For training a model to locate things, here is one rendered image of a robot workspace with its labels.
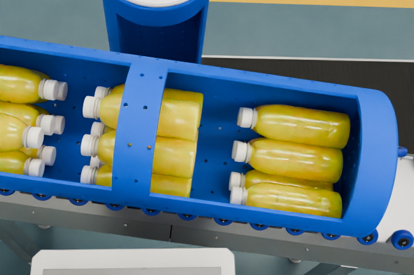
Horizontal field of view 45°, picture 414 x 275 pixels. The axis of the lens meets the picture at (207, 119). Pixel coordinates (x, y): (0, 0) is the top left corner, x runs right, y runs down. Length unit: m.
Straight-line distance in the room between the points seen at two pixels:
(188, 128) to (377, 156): 0.32
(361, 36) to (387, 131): 1.77
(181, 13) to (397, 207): 0.67
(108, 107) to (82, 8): 1.69
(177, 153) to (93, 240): 1.19
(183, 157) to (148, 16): 0.46
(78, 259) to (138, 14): 0.63
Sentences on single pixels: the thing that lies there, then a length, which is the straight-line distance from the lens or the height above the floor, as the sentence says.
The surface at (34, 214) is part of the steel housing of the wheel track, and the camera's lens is 1.18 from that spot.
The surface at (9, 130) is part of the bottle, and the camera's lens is 0.96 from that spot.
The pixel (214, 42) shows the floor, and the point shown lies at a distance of 2.44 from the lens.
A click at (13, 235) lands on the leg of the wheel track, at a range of 1.67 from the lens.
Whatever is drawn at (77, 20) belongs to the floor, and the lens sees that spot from 2.52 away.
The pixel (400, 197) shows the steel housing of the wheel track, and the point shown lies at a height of 0.93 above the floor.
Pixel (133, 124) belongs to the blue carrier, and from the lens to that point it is 0.84.
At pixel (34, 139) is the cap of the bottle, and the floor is 1.13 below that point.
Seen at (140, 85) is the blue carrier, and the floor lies 1.23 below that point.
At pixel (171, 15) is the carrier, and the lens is 1.24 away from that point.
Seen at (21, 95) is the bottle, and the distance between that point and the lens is 1.01.
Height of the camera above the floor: 1.97
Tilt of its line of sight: 63 degrees down
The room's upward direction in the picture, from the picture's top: 11 degrees clockwise
